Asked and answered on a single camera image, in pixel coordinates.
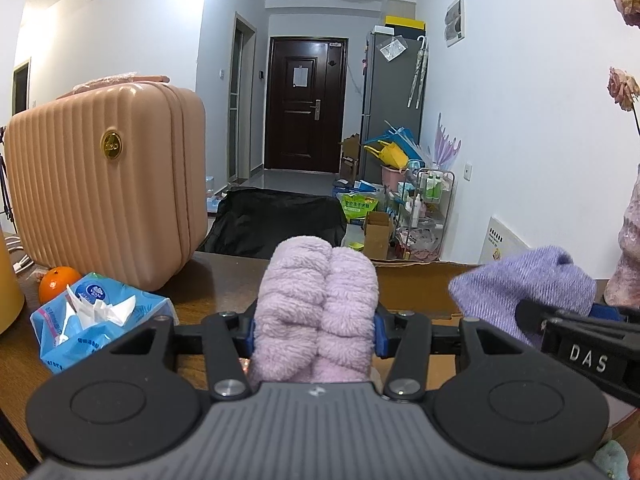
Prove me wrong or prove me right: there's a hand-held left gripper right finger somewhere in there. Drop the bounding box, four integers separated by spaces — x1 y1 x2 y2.
374 305 531 403

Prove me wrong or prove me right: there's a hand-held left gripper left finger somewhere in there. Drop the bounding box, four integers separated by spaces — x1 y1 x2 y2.
107 310 258 401

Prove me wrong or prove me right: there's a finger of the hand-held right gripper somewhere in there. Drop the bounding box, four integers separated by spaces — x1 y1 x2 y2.
515 299 562 348
590 302 628 323

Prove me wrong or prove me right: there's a purple sachet bag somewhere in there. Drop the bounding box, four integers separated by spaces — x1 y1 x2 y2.
448 245 598 348

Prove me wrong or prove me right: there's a red printed cardboard box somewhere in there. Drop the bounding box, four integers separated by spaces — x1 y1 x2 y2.
372 260 483 333

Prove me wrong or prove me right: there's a purple fluffy towel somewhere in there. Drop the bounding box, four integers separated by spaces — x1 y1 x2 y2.
247 235 379 386

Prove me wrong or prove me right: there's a pink ceramic vase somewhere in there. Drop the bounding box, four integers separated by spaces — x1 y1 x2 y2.
602 162 640 311

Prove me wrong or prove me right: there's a white leaning panel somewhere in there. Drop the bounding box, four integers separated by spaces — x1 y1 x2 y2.
477 215 533 266

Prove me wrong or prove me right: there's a small cardboard box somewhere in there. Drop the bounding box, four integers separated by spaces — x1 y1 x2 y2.
362 211 396 261

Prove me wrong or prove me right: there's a blue plush toy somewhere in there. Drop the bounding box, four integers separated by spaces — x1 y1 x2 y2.
592 440 631 480

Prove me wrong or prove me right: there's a black fabric bag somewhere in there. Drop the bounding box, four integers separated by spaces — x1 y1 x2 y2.
197 187 348 261

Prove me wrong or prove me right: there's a green printed bag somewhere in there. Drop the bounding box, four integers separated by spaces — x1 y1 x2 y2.
341 192 377 226

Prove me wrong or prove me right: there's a pink bucket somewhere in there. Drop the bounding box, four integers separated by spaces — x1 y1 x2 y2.
381 164 408 193

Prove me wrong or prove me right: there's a blue tissue pack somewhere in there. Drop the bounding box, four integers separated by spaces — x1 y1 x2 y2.
30 272 180 375

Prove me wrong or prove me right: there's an open cardboard box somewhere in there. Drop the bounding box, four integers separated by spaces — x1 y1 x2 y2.
340 132 362 181

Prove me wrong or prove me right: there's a pile of blue yellow bags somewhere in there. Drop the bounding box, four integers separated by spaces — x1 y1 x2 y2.
362 120 426 171

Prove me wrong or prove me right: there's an orange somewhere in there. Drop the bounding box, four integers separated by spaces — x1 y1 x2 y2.
38 266 83 306

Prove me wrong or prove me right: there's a pink ribbed suitcase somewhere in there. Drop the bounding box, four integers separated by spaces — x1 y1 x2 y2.
4 74 207 292

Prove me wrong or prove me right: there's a dark brown door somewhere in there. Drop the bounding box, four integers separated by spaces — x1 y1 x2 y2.
264 36 348 173

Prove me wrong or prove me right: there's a bunch of dried pink roses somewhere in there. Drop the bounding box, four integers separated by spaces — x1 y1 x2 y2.
607 0 640 136

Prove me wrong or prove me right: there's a yellow thermos jug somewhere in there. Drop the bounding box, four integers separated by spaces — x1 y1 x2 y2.
0 232 26 336

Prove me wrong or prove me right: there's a grey refrigerator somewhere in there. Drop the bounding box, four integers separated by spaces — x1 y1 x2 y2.
359 30 428 186

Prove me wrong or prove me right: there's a grey interior door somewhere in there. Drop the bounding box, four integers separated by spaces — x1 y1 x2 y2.
227 15 257 183

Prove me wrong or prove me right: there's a folded white umbrella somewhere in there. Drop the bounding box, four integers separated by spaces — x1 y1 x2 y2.
407 35 430 109

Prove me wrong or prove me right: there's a black tripod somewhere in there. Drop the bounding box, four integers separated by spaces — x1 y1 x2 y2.
0 125 13 221

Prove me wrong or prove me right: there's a pink flat bag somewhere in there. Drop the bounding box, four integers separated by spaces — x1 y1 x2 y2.
55 74 171 98

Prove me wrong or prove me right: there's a clear plastic bag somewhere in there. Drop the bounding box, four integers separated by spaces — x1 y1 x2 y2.
377 35 408 61

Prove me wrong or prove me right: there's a yellow and black box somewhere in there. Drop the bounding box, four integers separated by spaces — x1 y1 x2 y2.
384 15 427 36

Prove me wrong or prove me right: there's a wire storage cart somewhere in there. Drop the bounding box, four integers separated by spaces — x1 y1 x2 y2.
395 169 456 263

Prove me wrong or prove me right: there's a purple wall sticker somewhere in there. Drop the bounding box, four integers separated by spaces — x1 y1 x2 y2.
432 112 462 168

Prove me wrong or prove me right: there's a white wall panel box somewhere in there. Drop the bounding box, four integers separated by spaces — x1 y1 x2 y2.
445 0 466 48

